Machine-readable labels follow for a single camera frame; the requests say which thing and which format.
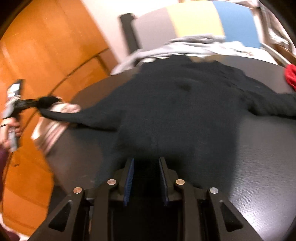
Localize red and cream knit sweater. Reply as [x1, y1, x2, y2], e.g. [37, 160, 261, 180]
[285, 64, 296, 91]

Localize grey yellow blue chair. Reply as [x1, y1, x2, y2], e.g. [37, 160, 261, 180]
[131, 1, 288, 65]

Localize black knit sweater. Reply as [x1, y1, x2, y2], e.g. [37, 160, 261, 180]
[40, 55, 295, 194]

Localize light grey hoodie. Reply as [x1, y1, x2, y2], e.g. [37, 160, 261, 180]
[111, 34, 251, 75]

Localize person's left hand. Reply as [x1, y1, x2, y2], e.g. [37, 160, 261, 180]
[1, 118, 21, 153]

